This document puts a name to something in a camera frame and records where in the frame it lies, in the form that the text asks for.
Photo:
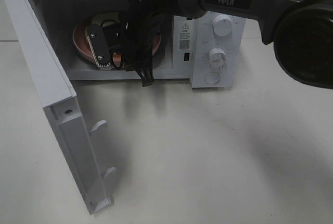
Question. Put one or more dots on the upper white power knob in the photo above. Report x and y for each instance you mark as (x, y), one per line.
(222, 25)

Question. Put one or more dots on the white bread sandwich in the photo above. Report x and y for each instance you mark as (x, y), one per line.
(105, 19)

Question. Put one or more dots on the white microwave door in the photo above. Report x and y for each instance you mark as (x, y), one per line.
(61, 107)

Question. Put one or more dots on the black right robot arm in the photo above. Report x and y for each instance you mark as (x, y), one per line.
(300, 30)

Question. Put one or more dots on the pink round plate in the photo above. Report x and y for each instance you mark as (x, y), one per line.
(81, 41)

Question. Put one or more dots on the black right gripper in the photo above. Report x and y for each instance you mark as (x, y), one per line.
(141, 25)

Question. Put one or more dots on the lower white timer knob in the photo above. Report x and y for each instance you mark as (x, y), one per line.
(216, 57)

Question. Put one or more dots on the white microwave oven body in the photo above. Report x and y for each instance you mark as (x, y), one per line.
(186, 41)

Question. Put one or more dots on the round white door button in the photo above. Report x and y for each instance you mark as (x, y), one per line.
(212, 78)

